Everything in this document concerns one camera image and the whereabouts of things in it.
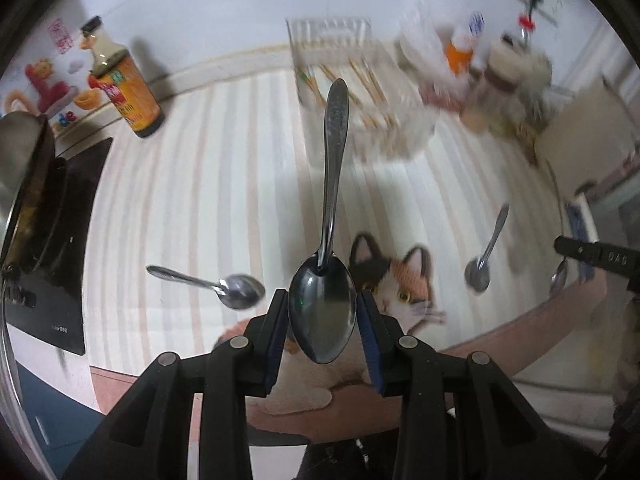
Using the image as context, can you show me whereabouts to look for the clear plastic bag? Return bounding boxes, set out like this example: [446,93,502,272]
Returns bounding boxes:
[396,0,452,111]

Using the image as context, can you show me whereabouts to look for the colourful wall stickers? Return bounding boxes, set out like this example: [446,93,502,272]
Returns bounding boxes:
[0,57,103,133]

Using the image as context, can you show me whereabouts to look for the dark soy sauce bottle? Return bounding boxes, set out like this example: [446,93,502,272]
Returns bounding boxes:
[87,57,166,140]

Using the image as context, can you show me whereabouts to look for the blue smartphone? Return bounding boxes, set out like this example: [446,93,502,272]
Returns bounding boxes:
[564,199,599,282]

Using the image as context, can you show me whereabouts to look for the clear seasoning jar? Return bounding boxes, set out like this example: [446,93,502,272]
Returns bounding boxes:
[520,51,555,127]

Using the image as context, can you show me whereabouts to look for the clear vinegar bottle black cap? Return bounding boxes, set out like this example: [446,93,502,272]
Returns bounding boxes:
[79,15,127,75]

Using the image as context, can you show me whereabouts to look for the clear plastic basket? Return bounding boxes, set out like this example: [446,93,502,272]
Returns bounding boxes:
[284,16,437,162]

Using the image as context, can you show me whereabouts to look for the person's dark trousers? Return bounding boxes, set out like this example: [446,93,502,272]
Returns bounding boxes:
[299,436,407,480]

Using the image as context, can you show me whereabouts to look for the striped cat print mat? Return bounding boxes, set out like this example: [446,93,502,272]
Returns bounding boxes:
[82,45,609,450]

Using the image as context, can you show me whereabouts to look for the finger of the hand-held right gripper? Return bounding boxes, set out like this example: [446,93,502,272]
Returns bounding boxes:
[553,236,600,262]

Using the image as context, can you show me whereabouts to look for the spice jar beige lid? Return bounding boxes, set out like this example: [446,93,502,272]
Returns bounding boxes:
[459,41,527,132]

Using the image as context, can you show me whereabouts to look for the red seal wall sticker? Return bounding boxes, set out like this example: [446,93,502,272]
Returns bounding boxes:
[48,19,72,54]

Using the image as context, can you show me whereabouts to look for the cream electric kettle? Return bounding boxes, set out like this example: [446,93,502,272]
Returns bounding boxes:
[533,76,640,202]

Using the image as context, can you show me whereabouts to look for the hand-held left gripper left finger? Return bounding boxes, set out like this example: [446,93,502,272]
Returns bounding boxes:
[60,289,291,480]

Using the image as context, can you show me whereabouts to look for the blue cabinet door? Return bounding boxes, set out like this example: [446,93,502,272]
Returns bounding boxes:
[14,352,103,463]

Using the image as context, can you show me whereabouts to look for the steel wok lid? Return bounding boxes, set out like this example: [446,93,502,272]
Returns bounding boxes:
[0,112,52,203]

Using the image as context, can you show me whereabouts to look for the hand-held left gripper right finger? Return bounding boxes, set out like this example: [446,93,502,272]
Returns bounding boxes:
[356,289,608,480]

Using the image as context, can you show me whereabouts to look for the glass sliding door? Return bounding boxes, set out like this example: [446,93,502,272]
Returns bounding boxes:
[575,15,640,221]

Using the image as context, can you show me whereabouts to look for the black glass gas stove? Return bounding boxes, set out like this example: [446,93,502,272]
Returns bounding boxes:
[0,136,114,357]

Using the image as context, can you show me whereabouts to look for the set of wooden chopsticks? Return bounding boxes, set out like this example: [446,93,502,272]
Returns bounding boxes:
[297,56,402,142]

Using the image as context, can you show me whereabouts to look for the metal spoon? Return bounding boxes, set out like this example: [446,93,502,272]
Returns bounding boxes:
[287,78,358,365]
[463,203,510,293]
[548,257,569,294]
[145,264,266,310]

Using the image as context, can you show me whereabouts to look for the dark sauce bottle red cap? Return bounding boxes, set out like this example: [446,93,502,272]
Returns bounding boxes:
[515,12,540,50]

